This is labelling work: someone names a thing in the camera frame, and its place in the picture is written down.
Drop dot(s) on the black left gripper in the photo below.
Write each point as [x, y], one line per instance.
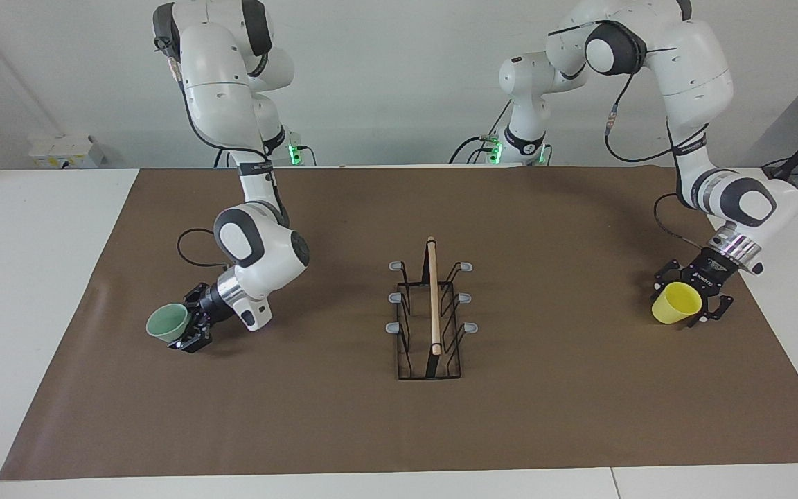
[712, 272]

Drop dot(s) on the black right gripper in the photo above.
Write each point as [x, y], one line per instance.
[210, 303]

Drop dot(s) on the white power strip box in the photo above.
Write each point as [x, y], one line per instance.
[63, 152]

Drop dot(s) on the pale green plastic cup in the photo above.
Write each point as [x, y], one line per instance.
[169, 323]

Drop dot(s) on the yellow plastic cup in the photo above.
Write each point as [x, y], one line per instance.
[676, 303]

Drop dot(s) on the brown table mat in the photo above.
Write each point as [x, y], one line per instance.
[343, 416]

